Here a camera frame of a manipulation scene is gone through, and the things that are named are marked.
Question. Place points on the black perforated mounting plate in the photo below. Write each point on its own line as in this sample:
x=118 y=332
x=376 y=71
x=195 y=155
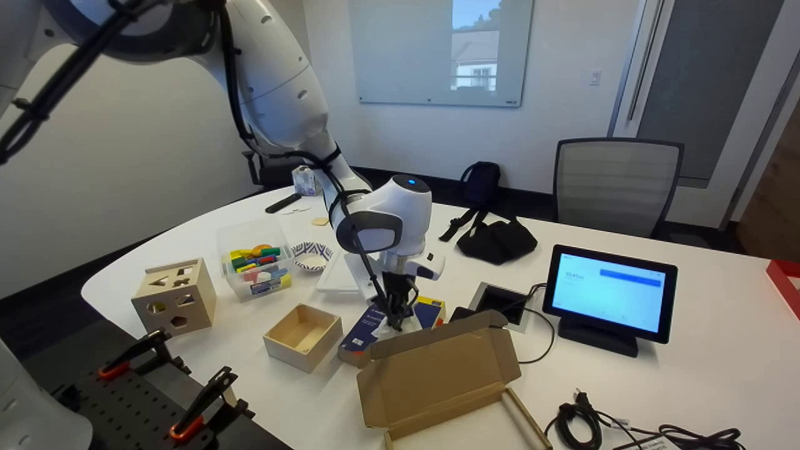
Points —
x=133 y=412

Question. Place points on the black tablet with stand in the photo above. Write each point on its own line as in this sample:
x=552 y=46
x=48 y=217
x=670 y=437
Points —
x=610 y=300

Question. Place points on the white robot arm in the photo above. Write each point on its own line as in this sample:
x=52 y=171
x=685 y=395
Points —
x=272 y=94

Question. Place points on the white flat tray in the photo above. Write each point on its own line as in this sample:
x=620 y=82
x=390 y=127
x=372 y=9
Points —
x=343 y=274

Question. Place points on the open cardboard box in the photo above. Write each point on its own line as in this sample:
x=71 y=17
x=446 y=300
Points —
x=433 y=376

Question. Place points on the grey mesh office chair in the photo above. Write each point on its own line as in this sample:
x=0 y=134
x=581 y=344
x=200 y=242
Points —
x=615 y=184

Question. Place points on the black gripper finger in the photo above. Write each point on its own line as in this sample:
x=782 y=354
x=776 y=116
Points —
x=392 y=317
x=405 y=311

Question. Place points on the wall whiteboard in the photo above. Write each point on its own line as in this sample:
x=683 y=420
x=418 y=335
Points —
x=441 y=52

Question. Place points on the blue book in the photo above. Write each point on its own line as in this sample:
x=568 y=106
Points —
x=372 y=326

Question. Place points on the black remote on table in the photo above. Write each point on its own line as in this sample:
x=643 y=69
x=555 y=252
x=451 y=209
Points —
x=283 y=204

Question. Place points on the orange black clamp left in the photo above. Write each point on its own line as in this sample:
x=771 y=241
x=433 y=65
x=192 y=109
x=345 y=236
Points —
x=153 y=345

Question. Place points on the red object at edge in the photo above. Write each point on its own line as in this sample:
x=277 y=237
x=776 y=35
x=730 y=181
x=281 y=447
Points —
x=785 y=276

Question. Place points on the orange black clamp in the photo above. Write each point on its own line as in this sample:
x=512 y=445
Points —
x=153 y=345
x=213 y=400

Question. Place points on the orange black clamp right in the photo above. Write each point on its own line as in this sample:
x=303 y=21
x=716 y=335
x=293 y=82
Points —
x=213 y=400

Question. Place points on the clear plastic box of toys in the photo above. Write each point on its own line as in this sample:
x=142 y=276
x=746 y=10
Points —
x=255 y=266

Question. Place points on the black table power outlet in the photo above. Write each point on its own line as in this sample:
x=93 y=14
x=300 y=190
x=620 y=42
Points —
x=503 y=300

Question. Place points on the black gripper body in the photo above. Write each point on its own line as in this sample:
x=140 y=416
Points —
x=396 y=281

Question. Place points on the small open wooden box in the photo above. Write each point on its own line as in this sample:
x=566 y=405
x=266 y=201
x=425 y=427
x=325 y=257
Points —
x=303 y=335

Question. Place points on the wooden shape sorter cube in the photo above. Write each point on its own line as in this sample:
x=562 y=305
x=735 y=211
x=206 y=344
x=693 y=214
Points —
x=176 y=299

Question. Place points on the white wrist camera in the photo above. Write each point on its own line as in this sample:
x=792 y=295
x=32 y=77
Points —
x=427 y=266

